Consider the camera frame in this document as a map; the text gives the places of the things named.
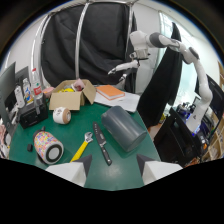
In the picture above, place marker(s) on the black box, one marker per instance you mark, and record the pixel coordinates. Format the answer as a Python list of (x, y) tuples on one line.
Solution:
[(33, 115)]

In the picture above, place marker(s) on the black backdrop curtain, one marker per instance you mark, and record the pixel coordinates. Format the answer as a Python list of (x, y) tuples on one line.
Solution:
[(96, 40)]

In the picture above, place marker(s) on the white spray bottle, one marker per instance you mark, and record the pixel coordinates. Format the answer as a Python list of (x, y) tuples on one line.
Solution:
[(19, 96)]

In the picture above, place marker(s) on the open cardboard box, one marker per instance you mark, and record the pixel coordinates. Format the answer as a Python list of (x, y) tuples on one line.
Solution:
[(71, 96)]

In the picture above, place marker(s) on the orange book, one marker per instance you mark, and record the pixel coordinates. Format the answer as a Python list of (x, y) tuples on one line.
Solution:
[(110, 92)]

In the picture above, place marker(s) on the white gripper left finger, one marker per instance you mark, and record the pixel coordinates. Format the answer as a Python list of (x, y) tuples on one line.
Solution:
[(72, 171)]

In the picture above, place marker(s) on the white can with print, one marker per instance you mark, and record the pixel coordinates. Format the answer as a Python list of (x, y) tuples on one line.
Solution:
[(27, 90)]

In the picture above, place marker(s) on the yellow item in box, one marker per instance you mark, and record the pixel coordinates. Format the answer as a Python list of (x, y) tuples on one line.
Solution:
[(66, 90)]

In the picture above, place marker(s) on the small black cap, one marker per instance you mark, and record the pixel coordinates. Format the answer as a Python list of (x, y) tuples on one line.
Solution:
[(30, 147)]

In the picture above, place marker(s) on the grey cylindrical bin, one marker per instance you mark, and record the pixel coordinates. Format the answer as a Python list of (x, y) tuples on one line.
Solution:
[(124, 128)]

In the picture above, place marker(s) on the black cloth on stand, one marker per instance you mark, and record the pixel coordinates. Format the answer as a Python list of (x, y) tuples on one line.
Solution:
[(161, 83)]

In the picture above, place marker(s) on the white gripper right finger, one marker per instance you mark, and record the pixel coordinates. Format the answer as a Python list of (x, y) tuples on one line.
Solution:
[(156, 169)]

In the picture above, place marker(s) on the pink packet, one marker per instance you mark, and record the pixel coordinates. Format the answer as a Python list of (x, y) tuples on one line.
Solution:
[(48, 91)]

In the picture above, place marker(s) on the pink item in box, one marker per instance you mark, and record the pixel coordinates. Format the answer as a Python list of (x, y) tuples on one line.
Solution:
[(78, 85)]

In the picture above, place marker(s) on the white paper sheets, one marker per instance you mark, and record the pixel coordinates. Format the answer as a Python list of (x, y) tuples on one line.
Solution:
[(125, 101)]

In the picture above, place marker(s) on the white and tan cup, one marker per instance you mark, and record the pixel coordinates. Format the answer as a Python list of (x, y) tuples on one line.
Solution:
[(61, 115)]

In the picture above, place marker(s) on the black monitor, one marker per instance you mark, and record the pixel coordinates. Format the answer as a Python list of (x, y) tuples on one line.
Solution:
[(8, 86)]

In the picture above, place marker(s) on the clear plastic water bottle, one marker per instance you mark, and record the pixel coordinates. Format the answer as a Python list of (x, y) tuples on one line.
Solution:
[(36, 87)]

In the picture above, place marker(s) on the silver metal frame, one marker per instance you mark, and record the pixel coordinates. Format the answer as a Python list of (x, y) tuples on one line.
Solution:
[(78, 40)]

